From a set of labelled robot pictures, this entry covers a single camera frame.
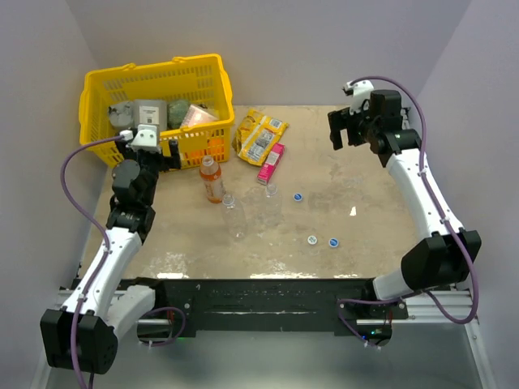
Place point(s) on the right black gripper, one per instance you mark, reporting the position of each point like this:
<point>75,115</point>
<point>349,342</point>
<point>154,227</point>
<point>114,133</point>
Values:
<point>340,120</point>

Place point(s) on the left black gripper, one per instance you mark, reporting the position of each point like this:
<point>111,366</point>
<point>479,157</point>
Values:
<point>166,162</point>

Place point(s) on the clear bottle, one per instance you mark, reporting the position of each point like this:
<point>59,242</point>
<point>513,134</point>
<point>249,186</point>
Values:
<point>272,205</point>
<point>234,216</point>

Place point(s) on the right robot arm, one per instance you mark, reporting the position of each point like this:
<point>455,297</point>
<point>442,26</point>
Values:
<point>375,117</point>

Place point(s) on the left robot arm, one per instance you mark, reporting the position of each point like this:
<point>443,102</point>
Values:
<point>83,333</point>

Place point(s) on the orange drink bottle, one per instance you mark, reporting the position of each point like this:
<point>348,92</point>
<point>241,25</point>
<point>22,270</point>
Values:
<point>210,172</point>

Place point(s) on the grey box in basket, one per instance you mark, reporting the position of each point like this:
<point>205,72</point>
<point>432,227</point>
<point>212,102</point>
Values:
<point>150,112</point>

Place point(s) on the grey bag in basket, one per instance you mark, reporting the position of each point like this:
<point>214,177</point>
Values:
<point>121,115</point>

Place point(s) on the green round item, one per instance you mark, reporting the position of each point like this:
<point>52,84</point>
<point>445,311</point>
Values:
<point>176,112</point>

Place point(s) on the pink packaged item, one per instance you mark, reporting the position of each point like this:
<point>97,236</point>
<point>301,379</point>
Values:
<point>197,115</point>

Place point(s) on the yellow plastic shopping basket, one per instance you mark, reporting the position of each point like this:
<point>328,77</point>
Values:
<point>201,79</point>

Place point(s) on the pink carton box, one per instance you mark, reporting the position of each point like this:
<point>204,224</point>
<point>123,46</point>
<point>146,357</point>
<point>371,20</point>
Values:
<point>270,165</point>

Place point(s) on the yellow snack bag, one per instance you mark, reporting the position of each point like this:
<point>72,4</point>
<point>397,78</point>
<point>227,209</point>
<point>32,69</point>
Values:
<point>255,136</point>

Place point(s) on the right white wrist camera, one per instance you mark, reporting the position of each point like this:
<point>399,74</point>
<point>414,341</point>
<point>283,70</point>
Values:
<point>358,91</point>

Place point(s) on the black base frame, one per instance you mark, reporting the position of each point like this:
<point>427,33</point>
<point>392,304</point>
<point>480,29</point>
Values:
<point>294,305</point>

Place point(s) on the aluminium rail frame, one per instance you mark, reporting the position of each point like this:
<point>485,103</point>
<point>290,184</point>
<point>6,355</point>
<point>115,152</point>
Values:
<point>461,316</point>

